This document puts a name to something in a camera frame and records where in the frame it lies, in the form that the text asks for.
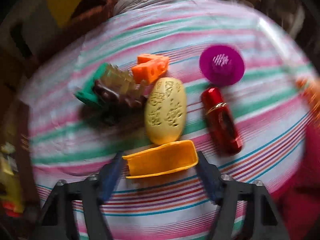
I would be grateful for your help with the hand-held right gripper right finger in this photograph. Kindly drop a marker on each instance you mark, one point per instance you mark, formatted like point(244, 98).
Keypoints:
point(208, 181)

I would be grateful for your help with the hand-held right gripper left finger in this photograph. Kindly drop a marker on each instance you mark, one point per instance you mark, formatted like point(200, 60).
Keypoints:
point(111, 178)

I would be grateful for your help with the orange plastic scoop toy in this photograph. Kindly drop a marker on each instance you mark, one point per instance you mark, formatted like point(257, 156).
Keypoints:
point(162, 162)

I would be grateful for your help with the yellow carved oval soap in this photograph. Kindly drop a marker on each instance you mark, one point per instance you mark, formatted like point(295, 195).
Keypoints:
point(165, 110)

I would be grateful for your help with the green plastic toy piece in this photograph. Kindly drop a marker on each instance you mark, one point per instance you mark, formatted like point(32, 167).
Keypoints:
point(87, 93)

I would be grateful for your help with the green and brown toy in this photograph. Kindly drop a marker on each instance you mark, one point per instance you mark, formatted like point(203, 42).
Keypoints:
point(117, 86)

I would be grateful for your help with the orange cheese wedge toy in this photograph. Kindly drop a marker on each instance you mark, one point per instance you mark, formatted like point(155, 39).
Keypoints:
point(150, 70)

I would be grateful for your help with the pink plastic toy cup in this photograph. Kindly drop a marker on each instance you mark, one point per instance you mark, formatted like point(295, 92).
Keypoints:
point(222, 65)

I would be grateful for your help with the red garment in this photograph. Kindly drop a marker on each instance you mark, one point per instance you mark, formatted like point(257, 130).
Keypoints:
point(300, 185)

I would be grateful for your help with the small orange plastic toy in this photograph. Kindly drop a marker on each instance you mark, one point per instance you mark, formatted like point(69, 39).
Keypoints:
point(310, 95)

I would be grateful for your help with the striped bedsheet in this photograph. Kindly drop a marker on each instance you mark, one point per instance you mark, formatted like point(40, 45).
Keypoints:
point(175, 35)

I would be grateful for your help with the brown blanket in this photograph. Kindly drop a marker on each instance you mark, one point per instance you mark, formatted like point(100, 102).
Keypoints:
point(92, 7)

